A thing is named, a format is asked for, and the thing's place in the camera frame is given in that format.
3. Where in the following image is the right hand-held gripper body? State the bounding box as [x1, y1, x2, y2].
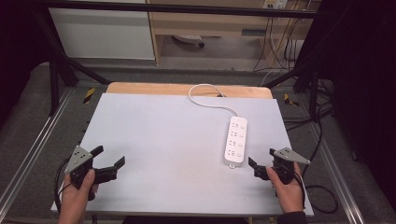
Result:
[253, 147, 312, 185]

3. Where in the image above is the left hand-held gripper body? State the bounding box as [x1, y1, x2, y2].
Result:
[64, 146, 119, 190]

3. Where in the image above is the white cabinet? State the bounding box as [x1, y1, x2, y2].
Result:
[48, 7, 156, 61]

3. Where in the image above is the aluminium rail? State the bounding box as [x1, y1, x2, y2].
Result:
[0, 88, 75, 213]
[310, 122, 366, 224]

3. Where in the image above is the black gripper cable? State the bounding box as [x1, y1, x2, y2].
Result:
[53, 157, 75, 215]
[293, 118, 340, 216]

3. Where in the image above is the bundle of hanging cables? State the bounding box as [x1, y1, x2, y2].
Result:
[253, 12, 307, 73]

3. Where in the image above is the person's right hand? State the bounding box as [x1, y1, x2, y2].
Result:
[265, 162, 305, 215]

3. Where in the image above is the white chair base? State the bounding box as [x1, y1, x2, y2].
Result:
[172, 34, 206, 49]

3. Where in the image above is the wooden table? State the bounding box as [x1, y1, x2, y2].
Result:
[106, 81, 274, 100]

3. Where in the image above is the black curtain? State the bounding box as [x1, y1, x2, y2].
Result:
[316, 0, 396, 214]
[0, 0, 52, 127]

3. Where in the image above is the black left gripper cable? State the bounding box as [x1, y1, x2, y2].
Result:
[53, 157, 75, 215]

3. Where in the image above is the light grey board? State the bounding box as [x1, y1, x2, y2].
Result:
[50, 92, 315, 217]

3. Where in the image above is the white power strip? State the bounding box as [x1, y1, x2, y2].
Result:
[223, 116, 248, 169]

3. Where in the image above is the wooden desk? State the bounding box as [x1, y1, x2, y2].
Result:
[146, 0, 321, 67]

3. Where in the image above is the person's left hand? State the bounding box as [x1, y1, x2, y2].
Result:
[58, 169, 99, 217]

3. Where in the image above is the white wall outlet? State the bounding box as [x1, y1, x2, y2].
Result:
[262, 0, 289, 10]

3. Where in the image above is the white power strip cable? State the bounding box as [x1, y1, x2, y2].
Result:
[188, 83, 241, 119]

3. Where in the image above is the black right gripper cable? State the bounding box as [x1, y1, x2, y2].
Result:
[293, 118, 340, 216]

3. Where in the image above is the black metal frame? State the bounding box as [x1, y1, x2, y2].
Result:
[31, 0, 332, 123]

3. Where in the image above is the white floor cable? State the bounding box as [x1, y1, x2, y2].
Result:
[259, 69, 282, 89]

